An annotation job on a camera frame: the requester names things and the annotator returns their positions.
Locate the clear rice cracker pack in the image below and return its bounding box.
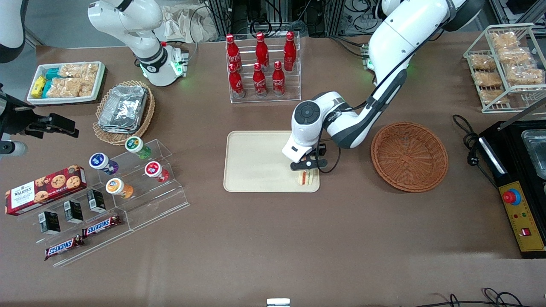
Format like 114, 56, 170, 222
59, 63, 100, 85
46, 77, 95, 99

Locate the Snickers chocolate bar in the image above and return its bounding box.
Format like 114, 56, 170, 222
44, 235, 85, 261
81, 214, 122, 238

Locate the clear acrylic bottle rack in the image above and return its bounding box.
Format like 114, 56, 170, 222
225, 30, 302, 104

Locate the brown wicker basket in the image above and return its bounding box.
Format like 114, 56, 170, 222
370, 122, 450, 194

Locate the triangular sandwich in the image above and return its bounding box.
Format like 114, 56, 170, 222
297, 168, 315, 187

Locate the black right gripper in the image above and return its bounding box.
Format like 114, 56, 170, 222
0, 95, 80, 139

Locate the black power cable with plug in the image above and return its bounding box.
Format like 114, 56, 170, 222
452, 114, 500, 189

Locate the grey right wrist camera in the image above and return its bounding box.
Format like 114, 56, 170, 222
0, 141, 29, 156

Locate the stack of foil trays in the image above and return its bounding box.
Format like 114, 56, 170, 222
97, 85, 149, 135

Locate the red lid cup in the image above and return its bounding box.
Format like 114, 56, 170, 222
144, 161, 170, 183

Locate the red cola bottle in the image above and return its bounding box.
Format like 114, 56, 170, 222
283, 31, 298, 72
271, 61, 287, 97
228, 63, 246, 99
225, 34, 242, 71
252, 62, 268, 98
255, 32, 270, 69

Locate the small black box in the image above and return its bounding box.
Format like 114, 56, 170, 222
86, 188, 107, 214
63, 200, 84, 224
38, 210, 61, 235

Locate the white rectangular snack tray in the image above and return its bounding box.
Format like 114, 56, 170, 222
26, 61, 107, 106

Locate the purple lid cup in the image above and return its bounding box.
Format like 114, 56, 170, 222
88, 152, 119, 176

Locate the black machine with metal pan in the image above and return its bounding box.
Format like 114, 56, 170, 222
478, 101, 546, 260

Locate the beige plastic tray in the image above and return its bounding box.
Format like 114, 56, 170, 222
223, 130, 321, 194

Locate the yellow emergency stop box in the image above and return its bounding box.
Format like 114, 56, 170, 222
498, 180, 546, 253

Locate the white wire rack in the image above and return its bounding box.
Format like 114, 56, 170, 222
463, 23, 546, 114

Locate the light wicker basket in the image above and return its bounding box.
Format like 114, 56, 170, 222
92, 80, 156, 147

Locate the yellow snack pack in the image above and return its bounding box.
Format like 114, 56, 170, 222
32, 75, 47, 98

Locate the orange lid cup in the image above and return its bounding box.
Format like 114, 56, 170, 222
105, 177, 134, 200

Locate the clear acrylic step display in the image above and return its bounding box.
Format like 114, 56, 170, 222
23, 138, 191, 269

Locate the green lid cup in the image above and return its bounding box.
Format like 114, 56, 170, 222
125, 136, 152, 160

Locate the clear bagged pastry pack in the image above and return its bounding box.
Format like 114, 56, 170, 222
505, 65, 545, 85
489, 32, 519, 50
497, 47, 532, 65
469, 54, 498, 71
479, 88, 511, 105
473, 71, 503, 88

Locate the red Walkers cookie box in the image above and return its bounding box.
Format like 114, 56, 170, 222
5, 164, 88, 217

